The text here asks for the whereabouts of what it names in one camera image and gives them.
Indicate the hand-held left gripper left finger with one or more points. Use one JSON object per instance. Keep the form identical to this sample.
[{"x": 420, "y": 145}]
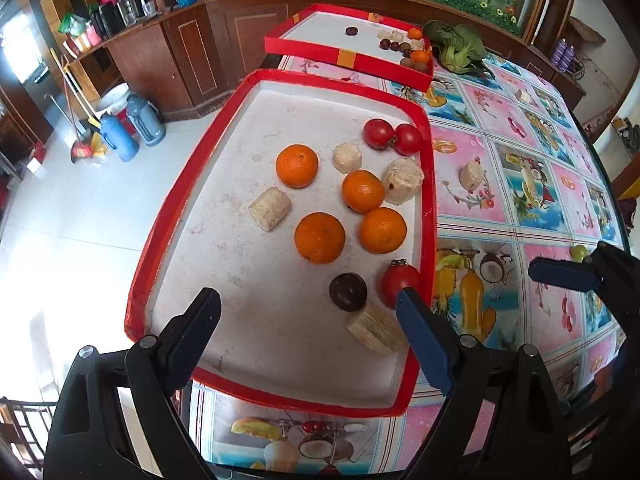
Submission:
[{"x": 200, "y": 325}]

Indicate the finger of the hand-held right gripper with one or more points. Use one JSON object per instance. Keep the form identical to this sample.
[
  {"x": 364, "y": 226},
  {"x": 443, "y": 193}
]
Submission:
[{"x": 562, "y": 272}]

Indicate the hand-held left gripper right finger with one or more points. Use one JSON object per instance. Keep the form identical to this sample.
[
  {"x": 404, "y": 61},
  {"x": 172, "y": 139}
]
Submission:
[{"x": 425, "y": 335}]

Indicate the green grape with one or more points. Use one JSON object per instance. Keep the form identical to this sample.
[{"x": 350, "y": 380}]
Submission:
[{"x": 578, "y": 252}]

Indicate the beige sponge cake block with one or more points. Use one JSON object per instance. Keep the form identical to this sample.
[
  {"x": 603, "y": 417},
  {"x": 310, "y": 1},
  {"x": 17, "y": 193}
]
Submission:
[{"x": 375, "y": 327}]

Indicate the large red tray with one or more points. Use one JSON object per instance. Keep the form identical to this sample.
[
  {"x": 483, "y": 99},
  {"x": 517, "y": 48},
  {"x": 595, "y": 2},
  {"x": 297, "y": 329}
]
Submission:
[{"x": 240, "y": 285}]

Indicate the dark purple plum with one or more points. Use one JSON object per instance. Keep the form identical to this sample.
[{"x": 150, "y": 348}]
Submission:
[
  {"x": 347, "y": 291},
  {"x": 351, "y": 31}
]

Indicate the beige cake cylinder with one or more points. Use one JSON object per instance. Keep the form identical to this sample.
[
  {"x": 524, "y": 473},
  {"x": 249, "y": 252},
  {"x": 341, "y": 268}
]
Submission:
[{"x": 270, "y": 208}]

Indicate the red cherry tomato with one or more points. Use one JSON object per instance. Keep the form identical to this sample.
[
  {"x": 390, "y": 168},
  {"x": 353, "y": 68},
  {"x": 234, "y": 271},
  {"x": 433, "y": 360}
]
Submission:
[
  {"x": 408, "y": 139},
  {"x": 378, "y": 133}
]

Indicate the red tomato with stem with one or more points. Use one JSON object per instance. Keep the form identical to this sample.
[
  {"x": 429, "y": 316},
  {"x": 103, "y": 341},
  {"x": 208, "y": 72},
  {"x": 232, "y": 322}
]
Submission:
[{"x": 397, "y": 280}]

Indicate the fruit print tablecloth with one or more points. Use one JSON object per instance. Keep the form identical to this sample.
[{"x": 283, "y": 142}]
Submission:
[{"x": 500, "y": 110}]

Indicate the blue thermos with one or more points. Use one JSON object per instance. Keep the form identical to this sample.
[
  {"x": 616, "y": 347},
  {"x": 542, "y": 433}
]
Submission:
[{"x": 118, "y": 137}]

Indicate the wooden chair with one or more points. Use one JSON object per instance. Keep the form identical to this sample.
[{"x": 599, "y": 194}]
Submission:
[{"x": 20, "y": 430}]

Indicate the red dustpan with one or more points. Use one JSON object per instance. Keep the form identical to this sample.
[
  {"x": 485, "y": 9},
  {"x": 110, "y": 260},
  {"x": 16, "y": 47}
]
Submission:
[{"x": 82, "y": 151}]

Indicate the grey thermos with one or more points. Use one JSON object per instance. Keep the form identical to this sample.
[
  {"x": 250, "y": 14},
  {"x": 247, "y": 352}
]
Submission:
[{"x": 145, "y": 120}]

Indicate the purple bottles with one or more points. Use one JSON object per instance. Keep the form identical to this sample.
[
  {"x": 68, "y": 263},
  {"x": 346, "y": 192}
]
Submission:
[{"x": 565, "y": 55}]

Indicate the white bin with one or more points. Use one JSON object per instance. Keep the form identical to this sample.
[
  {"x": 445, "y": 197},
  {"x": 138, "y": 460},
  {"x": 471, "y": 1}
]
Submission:
[{"x": 112, "y": 100}]

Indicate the green bok choy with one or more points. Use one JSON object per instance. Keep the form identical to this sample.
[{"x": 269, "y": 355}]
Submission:
[{"x": 452, "y": 52}]

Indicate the brown kiwi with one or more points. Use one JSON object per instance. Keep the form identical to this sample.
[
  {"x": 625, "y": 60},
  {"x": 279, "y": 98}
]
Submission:
[
  {"x": 406, "y": 50},
  {"x": 423, "y": 67},
  {"x": 407, "y": 62}
]

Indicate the wooden cabinet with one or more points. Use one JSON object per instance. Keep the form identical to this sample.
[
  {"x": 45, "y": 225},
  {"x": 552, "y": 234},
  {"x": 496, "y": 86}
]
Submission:
[{"x": 200, "y": 60}]

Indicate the small orange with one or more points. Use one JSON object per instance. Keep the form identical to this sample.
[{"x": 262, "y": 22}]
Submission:
[{"x": 414, "y": 33}]

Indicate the red tray with yellow band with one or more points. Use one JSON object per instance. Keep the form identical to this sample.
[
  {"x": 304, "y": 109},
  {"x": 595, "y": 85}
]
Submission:
[{"x": 325, "y": 30}]

